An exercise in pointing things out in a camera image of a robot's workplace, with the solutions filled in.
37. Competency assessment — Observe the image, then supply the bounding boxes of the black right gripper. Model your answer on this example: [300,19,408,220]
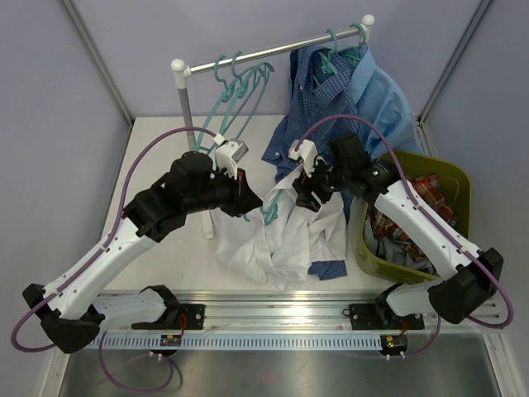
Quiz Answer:
[293,154,350,213]

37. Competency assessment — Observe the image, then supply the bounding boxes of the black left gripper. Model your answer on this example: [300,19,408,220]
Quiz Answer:
[184,165,263,218]

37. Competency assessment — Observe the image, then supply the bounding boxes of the teal hanger of white shirt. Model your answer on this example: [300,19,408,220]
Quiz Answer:
[242,187,297,230]

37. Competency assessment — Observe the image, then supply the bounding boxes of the white shirt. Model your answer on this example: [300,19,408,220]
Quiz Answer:
[212,170,347,291]

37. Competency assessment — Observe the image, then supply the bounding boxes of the red brown plaid shirt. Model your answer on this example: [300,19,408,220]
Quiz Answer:
[365,173,460,265]

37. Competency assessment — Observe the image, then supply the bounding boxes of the grey shirt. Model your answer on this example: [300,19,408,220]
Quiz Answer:
[363,232,437,275]

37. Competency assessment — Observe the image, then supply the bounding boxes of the teal hanger of grey shirt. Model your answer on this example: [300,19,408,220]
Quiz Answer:
[194,50,244,153]

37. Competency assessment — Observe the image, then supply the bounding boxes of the teal hanger of plaid shirt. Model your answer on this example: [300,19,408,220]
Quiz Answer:
[213,51,274,138]

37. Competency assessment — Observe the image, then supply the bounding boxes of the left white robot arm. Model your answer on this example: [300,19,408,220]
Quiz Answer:
[22,143,262,354]

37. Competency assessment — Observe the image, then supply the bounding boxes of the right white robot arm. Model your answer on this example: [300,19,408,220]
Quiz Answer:
[288,134,503,328]

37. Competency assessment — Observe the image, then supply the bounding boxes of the dark blue checked shirt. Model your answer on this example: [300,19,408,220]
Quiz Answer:
[261,46,360,280]

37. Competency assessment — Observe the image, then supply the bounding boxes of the light blue shirt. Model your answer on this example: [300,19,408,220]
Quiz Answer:
[338,46,422,154]

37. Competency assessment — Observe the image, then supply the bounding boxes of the teal hanger of checked shirt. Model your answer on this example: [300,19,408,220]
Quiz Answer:
[312,29,339,86]

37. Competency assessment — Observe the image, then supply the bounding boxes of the teal hanger of blue shirt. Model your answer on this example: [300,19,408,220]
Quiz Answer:
[344,22,367,67]

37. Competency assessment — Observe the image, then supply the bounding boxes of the green laundry basket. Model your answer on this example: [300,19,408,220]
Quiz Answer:
[355,151,472,285]

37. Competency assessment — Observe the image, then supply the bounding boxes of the metal clothes rack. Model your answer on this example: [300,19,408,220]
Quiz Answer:
[170,13,376,241]

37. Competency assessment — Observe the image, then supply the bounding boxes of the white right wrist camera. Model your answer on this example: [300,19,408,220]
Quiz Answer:
[288,139,318,176]

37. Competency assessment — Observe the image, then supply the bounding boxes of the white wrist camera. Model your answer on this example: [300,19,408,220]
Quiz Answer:
[288,139,318,176]
[213,134,249,180]

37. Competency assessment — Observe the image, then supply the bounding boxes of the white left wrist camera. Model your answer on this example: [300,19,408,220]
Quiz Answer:
[213,134,249,180]

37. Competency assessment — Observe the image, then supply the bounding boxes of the aluminium mounting rail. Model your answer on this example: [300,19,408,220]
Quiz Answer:
[94,289,506,332]

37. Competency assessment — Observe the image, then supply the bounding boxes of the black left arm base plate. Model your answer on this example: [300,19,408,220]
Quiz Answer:
[131,303,206,331]

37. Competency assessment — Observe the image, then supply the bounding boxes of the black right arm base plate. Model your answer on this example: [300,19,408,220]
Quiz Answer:
[341,303,425,331]

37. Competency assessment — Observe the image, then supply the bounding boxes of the white slotted cable duct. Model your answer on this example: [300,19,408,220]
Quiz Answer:
[88,333,382,352]

